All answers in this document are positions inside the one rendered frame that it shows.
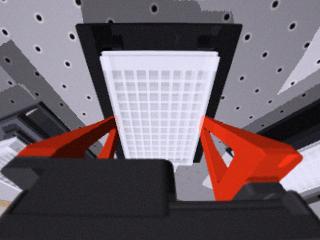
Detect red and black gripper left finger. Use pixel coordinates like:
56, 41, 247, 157
16, 116, 119, 158

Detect white well plate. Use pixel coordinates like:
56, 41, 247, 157
280, 140, 320, 193
100, 51, 220, 165
0, 137, 27, 192

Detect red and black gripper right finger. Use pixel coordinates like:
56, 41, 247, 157
200, 116, 303, 201

